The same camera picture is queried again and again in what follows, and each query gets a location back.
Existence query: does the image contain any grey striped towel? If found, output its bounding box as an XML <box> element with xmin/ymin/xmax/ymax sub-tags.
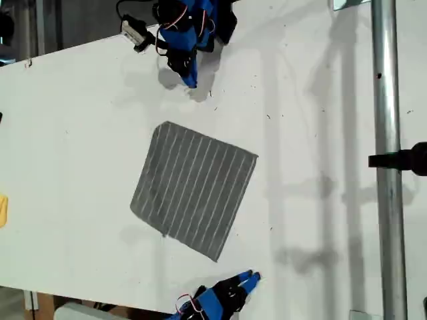
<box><xmin>129</xmin><ymin>120</ymin><xmax>260</xmax><ymax>263</ymax></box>

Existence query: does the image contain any white box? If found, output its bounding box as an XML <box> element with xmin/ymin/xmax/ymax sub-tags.
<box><xmin>54</xmin><ymin>301</ymin><xmax>129</xmax><ymax>320</ymax></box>

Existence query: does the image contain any dark round object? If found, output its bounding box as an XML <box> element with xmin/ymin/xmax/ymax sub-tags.
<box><xmin>0</xmin><ymin>9</ymin><xmax>15</xmax><ymax>44</ymax></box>

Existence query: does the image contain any black clamp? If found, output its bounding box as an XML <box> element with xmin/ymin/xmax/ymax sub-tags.
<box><xmin>368</xmin><ymin>141</ymin><xmax>427</xmax><ymax>177</ymax></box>

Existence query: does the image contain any yellow object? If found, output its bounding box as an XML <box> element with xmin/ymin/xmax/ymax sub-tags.
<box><xmin>0</xmin><ymin>193</ymin><xmax>9</xmax><ymax>229</ymax></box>

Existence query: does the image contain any black camera box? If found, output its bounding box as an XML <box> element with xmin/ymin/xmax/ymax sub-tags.
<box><xmin>120</xmin><ymin>14</ymin><xmax>156</xmax><ymax>54</ymax></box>

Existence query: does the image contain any black camera cable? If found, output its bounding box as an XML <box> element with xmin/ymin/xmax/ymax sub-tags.
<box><xmin>115</xmin><ymin>0</ymin><xmax>141</xmax><ymax>18</ymax></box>

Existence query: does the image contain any steel post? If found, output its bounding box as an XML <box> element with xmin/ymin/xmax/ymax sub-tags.
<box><xmin>370</xmin><ymin>0</ymin><xmax>408</xmax><ymax>320</ymax></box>

